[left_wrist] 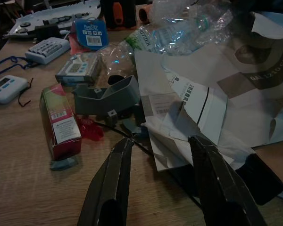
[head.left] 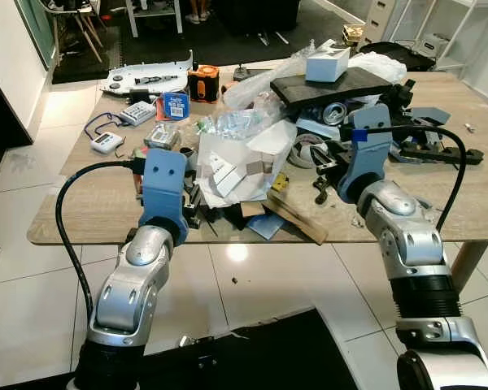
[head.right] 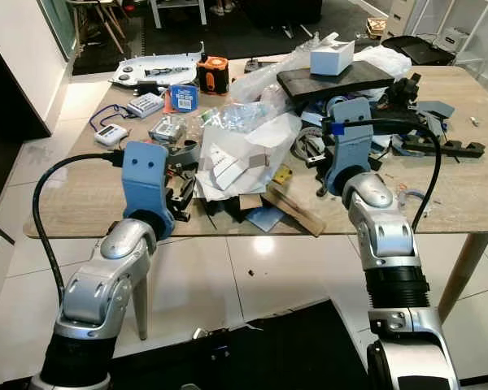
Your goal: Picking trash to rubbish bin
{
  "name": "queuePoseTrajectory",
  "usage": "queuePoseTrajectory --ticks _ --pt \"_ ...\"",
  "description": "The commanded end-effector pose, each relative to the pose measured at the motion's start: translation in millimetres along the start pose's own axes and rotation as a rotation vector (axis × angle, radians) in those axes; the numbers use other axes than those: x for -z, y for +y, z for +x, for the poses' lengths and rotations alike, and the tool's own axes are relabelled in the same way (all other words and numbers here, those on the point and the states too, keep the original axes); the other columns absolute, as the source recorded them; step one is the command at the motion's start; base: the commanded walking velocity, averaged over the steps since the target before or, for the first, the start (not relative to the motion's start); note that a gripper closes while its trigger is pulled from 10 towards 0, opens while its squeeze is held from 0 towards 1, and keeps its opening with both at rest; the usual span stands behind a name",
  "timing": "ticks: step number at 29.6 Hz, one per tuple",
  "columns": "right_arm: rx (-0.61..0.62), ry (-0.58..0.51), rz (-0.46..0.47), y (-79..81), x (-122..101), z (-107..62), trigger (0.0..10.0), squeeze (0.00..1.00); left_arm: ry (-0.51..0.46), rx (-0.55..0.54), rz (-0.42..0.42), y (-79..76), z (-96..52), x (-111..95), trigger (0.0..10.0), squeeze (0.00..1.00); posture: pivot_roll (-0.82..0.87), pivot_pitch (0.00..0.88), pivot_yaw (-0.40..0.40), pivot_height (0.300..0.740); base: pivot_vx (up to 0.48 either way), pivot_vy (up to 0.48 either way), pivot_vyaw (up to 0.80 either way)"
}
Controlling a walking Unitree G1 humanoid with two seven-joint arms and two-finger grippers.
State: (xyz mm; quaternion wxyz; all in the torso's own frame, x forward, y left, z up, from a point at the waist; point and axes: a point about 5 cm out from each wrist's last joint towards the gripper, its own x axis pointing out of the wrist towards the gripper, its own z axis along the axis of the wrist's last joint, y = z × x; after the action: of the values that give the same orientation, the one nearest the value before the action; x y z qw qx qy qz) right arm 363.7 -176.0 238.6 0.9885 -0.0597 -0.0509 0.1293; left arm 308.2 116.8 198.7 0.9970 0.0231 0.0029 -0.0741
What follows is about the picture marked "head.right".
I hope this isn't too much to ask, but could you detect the small grey device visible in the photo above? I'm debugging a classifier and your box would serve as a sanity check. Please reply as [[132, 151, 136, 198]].
[[148, 115, 189, 146]]

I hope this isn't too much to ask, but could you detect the white shelf unit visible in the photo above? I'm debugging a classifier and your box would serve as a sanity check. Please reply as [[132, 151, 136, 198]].
[[381, 0, 488, 79]]

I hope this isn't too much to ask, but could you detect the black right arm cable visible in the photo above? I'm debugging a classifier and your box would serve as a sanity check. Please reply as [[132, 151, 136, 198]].
[[324, 118, 441, 233]]

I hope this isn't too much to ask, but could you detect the white plastic panel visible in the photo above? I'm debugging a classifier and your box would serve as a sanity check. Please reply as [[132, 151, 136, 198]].
[[111, 42, 207, 89]]

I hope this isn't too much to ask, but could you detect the clear plastic wrap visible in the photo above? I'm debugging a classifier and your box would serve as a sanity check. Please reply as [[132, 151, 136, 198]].
[[231, 36, 327, 103]]

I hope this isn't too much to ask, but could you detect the small white cardboard box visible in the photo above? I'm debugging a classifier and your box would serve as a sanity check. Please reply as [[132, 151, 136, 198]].
[[309, 32, 357, 77]]

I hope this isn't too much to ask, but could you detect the blue round tin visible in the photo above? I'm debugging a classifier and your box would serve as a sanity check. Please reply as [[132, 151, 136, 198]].
[[168, 83, 201, 114]]

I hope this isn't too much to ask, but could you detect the wooden block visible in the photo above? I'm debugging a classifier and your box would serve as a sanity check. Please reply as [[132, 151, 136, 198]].
[[264, 180, 327, 237]]

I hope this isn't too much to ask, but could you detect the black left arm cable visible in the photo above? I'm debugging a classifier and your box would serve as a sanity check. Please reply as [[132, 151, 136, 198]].
[[32, 152, 128, 306]]

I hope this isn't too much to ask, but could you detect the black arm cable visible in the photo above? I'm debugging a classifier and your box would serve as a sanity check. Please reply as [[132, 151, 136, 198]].
[[324, 118, 441, 233], [32, 152, 128, 306]]

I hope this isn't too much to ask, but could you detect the orange and black device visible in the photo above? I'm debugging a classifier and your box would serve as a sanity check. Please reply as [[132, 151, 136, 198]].
[[196, 55, 231, 97]]

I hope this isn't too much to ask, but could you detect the black floor mat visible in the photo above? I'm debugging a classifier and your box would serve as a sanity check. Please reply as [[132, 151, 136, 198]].
[[104, 298, 372, 390]]

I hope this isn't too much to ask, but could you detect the black tool bar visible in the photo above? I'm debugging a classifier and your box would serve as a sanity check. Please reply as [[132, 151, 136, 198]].
[[398, 133, 487, 158]]

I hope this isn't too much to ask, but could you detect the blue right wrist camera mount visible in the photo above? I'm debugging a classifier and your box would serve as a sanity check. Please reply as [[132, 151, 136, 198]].
[[323, 97, 376, 197]]

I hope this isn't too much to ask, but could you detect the white device with blue lanyard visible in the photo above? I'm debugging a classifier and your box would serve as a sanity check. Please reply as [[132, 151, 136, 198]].
[[89, 103, 133, 148]]

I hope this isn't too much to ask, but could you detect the white keypad device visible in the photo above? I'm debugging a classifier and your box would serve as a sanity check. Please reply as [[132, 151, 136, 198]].
[[125, 92, 166, 118]]

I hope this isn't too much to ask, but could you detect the white plastic bag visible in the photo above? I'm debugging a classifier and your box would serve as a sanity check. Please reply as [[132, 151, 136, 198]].
[[353, 45, 412, 79]]

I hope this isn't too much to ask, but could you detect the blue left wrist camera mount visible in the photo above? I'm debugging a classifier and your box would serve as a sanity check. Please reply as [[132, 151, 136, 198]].
[[122, 141, 176, 241]]

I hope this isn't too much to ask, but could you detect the black flat tray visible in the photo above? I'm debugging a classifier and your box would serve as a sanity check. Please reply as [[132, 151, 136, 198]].
[[276, 58, 396, 103]]

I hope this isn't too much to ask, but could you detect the black bag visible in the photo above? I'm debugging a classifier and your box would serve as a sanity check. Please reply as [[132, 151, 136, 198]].
[[381, 34, 453, 67]]

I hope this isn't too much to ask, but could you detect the blue card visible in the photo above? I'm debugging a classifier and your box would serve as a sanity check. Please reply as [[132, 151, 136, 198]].
[[245, 205, 286, 233]]

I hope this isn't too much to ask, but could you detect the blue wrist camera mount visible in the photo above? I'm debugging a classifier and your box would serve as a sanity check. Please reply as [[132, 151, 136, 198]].
[[323, 97, 376, 197], [122, 141, 176, 241]]

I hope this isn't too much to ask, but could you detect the wooden table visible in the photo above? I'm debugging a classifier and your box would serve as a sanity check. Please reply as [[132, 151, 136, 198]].
[[23, 57, 488, 342]]

